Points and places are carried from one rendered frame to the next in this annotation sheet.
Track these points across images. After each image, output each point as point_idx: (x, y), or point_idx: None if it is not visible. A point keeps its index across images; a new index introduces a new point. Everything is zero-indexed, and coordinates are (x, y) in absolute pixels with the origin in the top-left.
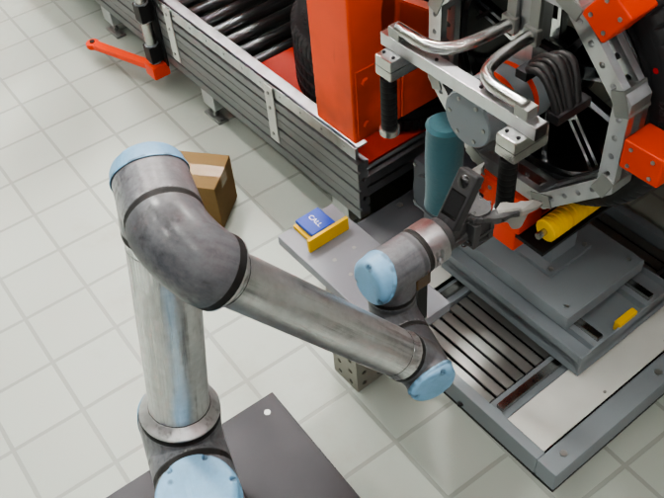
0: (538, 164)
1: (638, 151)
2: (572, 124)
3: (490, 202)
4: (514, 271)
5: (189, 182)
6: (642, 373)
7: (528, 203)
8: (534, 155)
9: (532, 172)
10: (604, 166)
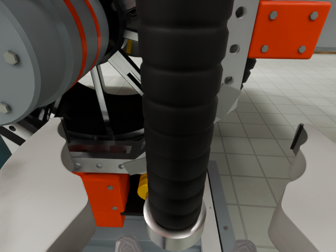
0: (108, 140)
1: (287, 10)
2: (129, 78)
3: (252, 248)
4: (119, 234)
5: None
6: (221, 235)
7: (322, 140)
8: (100, 134)
9: (110, 147)
10: (223, 72)
